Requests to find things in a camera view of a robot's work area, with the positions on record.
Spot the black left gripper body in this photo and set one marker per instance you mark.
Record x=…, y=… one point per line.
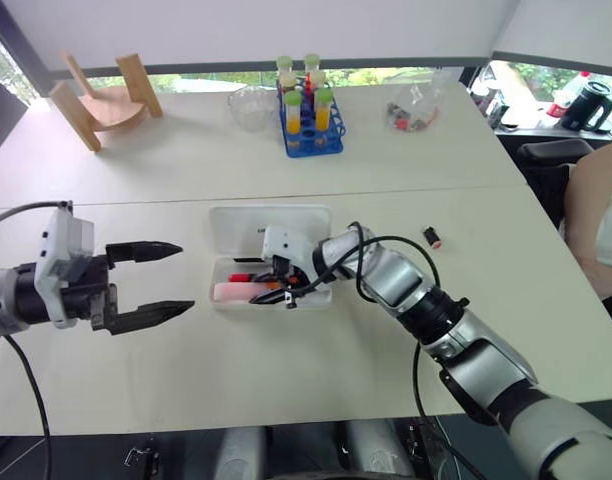
x=88, y=295

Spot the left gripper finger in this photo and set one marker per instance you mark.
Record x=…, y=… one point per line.
x=151, y=313
x=146, y=251

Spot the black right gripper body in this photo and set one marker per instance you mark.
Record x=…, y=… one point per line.
x=288, y=277

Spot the red marker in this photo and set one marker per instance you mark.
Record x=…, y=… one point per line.
x=243, y=276

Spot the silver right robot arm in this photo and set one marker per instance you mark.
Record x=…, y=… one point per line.
x=466, y=345

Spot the white plastic pencil case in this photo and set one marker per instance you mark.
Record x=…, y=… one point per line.
x=236, y=230

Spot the black marker cap red end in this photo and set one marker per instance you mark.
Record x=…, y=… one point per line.
x=432, y=237

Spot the pink eraser block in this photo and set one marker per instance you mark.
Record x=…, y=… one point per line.
x=233, y=292

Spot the blue test tube rack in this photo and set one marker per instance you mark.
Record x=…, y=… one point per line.
x=331, y=145

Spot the wooden curved stand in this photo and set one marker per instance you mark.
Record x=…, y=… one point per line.
x=111, y=110

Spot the clear glass bowl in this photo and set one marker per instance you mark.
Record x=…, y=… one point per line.
x=251, y=110

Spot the green capped tube orange liquid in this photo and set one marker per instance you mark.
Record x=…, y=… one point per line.
x=293, y=112
x=323, y=110

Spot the grey rounded robot leg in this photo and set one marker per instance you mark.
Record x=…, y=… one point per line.
x=381, y=447
x=243, y=452

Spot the beige capped test tube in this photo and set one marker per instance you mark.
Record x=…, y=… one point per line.
x=318, y=79
x=288, y=82

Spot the red dropper in rack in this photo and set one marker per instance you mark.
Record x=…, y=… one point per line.
x=309, y=87

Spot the green capped empty tube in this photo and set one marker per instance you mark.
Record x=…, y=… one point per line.
x=312, y=62
x=285, y=64

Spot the clear plastic bag of parts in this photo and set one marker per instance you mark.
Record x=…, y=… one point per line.
x=416, y=110

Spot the black office chair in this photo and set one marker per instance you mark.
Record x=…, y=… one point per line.
x=546, y=170

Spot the seated person in white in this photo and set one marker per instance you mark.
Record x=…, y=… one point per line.
x=598, y=210

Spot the red drink bottle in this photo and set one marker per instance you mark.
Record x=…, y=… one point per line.
x=561, y=102

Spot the black electric kettle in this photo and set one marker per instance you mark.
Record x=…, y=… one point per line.
x=588, y=107

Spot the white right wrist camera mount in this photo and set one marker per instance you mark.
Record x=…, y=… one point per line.
x=291, y=245

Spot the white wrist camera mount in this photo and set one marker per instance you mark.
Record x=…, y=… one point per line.
x=291, y=245
x=53, y=250

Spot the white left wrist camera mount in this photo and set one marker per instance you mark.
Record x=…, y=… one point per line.
x=53, y=250

